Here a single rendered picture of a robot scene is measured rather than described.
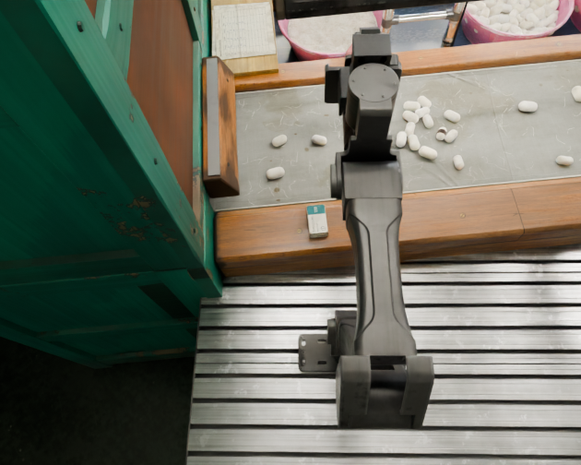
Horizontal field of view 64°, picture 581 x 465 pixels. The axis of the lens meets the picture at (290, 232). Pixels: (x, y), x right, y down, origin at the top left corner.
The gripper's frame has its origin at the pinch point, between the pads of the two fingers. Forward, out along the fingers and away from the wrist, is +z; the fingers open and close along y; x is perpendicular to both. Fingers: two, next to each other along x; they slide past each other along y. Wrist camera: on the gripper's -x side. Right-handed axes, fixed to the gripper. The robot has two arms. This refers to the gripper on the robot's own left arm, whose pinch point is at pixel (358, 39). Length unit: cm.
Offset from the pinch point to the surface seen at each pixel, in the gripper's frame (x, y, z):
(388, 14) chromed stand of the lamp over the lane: 19.6, -9.5, 28.5
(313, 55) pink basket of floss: 31.3, 6.4, 29.5
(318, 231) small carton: 28.8, 5.8, -17.4
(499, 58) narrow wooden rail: 30, -35, 26
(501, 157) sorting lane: 32.8, -32.4, 1.2
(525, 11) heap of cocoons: 32, -45, 43
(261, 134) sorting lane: 32.7, 17.9, 8.2
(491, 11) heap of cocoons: 32, -37, 43
